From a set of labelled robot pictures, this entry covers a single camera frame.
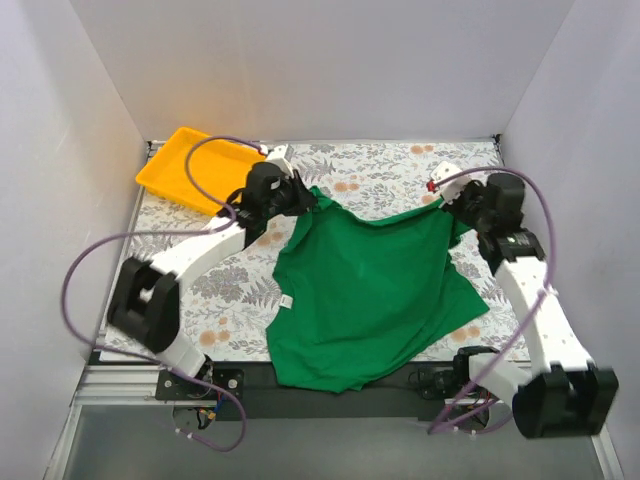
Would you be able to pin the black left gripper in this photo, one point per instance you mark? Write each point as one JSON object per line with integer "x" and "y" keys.
{"x": 300, "y": 193}

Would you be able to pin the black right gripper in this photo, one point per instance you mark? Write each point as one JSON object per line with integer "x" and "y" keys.
{"x": 460, "y": 204}

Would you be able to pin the green t shirt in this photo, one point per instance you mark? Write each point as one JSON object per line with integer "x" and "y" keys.
{"x": 361, "y": 298}

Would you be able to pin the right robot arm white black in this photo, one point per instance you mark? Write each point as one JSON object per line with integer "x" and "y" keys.
{"x": 546, "y": 377}

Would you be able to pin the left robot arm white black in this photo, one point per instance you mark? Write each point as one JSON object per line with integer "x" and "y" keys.
{"x": 145, "y": 305}

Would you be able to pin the yellow plastic tray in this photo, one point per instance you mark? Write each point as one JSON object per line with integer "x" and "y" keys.
{"x": 219, "y": 167}

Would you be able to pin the floral table mat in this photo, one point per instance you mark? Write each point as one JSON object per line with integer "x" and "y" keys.
{"x": 226, "y": 311}

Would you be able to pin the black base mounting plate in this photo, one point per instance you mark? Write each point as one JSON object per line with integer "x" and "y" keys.
{"x": 417, "y": 389}

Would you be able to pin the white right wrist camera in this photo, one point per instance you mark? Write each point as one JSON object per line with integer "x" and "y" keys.
{"x": 447, "y": 181}

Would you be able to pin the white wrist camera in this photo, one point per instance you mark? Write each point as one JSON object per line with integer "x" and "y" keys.
{"x": 447, "y": 181}
{"x": 281, "y": 156}

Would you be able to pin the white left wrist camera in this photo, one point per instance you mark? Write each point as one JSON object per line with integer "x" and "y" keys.
{"x": 281, "y": 156}

